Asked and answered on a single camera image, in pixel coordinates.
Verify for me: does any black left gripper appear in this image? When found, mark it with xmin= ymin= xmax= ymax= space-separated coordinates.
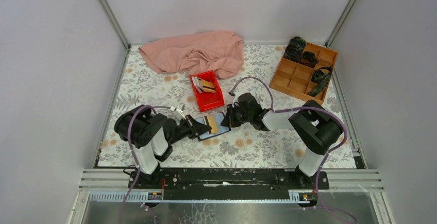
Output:
xmin=169 ymin=114 xmax=212 ymax=146

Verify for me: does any pink cloth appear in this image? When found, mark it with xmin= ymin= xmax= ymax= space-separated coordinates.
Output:
xmin=139 ymin=30 xmax=244 ymax=79

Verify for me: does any rolled dark belt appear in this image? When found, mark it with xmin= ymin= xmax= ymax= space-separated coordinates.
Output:
xmin=283 ymin=36 xmax=307 ymax=63
xmin=299 ymin=51 xmax=318 ymax=68

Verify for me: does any stack of cards in bin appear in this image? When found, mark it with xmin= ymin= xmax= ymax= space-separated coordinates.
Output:
xmin=191 ymin=76 xmax=205 ymax=93

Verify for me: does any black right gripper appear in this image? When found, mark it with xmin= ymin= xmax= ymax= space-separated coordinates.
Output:
xmin=221 ymin=104 xmax=252 ymax=128

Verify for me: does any gold magnetic stripe card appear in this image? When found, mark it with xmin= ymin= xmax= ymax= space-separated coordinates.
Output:
xmin=204 ymin=115 xmax=220 ymax=134

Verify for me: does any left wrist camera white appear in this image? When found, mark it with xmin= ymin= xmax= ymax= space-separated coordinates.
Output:
xmin=170 ymin=103 xmax=186 ymax=119

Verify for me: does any red plastic bin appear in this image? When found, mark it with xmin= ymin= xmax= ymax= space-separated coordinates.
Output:
xmin=190 ymin=71 xmax=225 ymax=112

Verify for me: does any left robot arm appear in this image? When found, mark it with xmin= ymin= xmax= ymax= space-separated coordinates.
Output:
xmin=114 ymin=105 xmax=212 ymax=188

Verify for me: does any rolled dark belt middle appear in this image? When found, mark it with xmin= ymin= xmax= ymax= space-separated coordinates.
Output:
xmin=299 ymin=51 xmax=318 ymax=68

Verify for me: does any wooden compartment tray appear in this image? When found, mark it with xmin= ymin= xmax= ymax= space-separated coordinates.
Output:
xmin=270 ymin=42 xmax=339 ymax=105

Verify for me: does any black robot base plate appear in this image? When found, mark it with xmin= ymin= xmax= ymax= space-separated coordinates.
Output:
xmin=128 ymin=168 xmax=330 ymax=200

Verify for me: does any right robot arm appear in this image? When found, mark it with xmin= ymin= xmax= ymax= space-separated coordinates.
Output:
xmin=221 ymin=93 xmax=347 ymax=189

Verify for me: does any rolled dark belt top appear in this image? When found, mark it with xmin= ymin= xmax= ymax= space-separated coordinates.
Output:
xmin=283 ymin=36 xmax=307 ymax=63

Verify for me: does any camouflage strap in tray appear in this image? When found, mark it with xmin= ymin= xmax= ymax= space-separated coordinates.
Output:
xmin=307 ymin=66 xmax=334 ymax=97

